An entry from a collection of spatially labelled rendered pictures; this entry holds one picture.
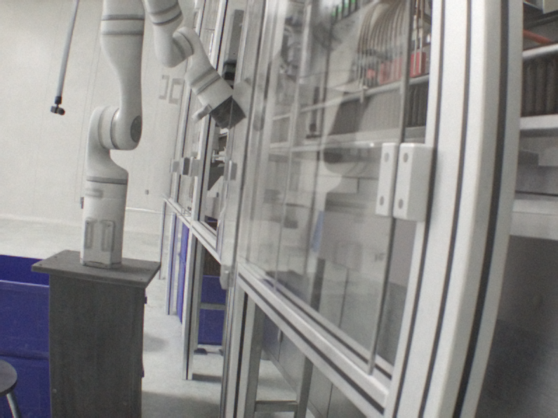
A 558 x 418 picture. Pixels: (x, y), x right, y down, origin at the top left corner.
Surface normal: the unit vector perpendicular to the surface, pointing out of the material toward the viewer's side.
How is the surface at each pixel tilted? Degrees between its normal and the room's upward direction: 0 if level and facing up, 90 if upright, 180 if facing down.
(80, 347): 90
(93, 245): 90
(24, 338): 90
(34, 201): 90
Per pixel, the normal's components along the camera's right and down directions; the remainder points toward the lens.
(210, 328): 0.26, 0.07
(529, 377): -0.96, -0.09
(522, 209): -0.73, -0.65
